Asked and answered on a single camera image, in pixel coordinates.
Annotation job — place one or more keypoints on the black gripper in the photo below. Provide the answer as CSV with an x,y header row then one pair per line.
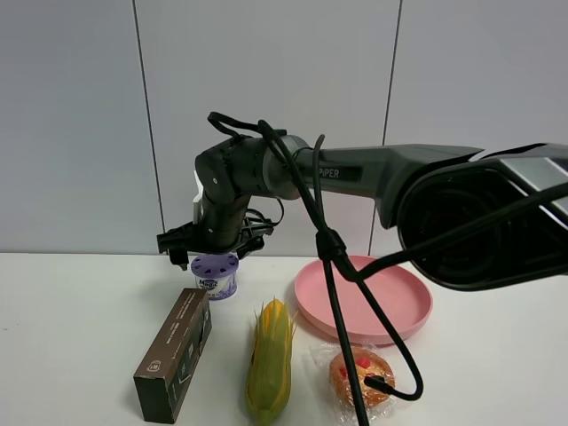
x,y
222,228

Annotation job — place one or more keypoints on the purple lidded air freshener can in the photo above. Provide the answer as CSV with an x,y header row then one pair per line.
x,y
216,274

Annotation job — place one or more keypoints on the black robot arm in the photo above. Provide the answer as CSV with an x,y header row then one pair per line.
x,y
467,220

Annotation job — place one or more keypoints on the corn cob with husk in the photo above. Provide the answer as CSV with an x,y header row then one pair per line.
x,y
268,382

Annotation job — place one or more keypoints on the long brown cardboard box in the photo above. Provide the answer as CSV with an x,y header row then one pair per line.
x,y
165,373

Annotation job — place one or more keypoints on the wrapped fruit pastry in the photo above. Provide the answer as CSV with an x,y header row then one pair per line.
x,y
332,382

